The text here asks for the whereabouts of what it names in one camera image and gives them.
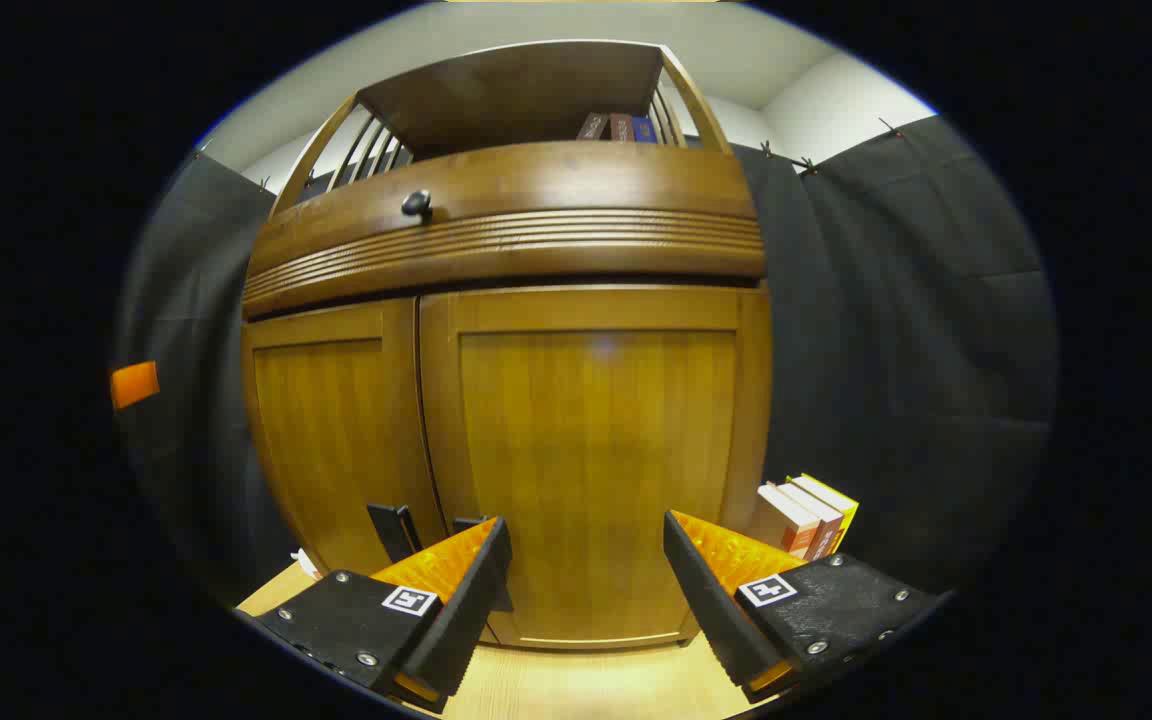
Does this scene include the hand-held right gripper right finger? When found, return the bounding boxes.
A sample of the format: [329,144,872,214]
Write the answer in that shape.
[662,509,953,704]

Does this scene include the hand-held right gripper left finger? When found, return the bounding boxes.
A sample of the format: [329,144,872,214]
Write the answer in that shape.
[239,515,514,714]

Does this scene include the wooden cabinet door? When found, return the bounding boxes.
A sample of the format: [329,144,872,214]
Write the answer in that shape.
[418,285,775,651]
[241,300,447,581]

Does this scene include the wooden double-door shoe cabinet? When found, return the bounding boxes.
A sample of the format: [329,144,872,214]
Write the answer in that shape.
[241,40,775,651]

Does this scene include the white orange book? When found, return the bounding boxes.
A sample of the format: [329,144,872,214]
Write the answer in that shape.
[748,484,821,557]

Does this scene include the yellow book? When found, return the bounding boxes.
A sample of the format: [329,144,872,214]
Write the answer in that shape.
[798,473,860,553]

